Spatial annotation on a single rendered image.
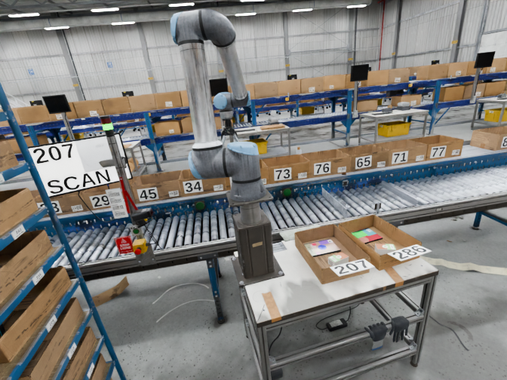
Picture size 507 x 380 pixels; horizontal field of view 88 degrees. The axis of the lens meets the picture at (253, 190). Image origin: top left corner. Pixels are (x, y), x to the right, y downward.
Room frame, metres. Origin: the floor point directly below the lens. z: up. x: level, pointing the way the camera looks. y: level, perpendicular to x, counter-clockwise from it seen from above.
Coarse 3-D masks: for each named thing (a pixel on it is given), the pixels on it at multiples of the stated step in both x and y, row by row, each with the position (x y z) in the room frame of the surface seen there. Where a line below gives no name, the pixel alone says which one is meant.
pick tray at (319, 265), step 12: (312, 228) 1.47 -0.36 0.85; (324, 228) 1.49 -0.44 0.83; (336, 228) 1.46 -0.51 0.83; (300, 240) 1.45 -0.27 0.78; (312, 240) 1.47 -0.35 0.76; (336, 240) 1.45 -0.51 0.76; (348, 240) 1.34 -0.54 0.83; (300, 252) 1.35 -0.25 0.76; (348, 252) 1.31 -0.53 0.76; (360, 252) 1.21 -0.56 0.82; (312, 264) 1.18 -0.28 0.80; (324, 264) 1.22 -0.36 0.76; (324, 276) 1.08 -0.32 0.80; (336, 276) 1.09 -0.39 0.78; (348, 276) 1.10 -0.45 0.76
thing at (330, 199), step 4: (324, 192) 2.15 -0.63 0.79; (324, 196) 2.15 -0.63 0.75; (328, 196) 2.07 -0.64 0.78; (332, 196) 2.01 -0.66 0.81; (328, 200) 2.07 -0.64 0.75; (332, 200) 2.00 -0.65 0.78; (332, 204) 2.00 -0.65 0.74; (336, 204) 1.92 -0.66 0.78; (340, 204) 1.85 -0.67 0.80; (336, 208) 1.91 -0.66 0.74; (340, 208) 1.85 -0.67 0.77; (344, 208) 1.79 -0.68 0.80; (340, 212) 1.85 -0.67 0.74; (344, 212) 1.79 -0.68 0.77; (344, 216) 1.78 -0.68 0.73
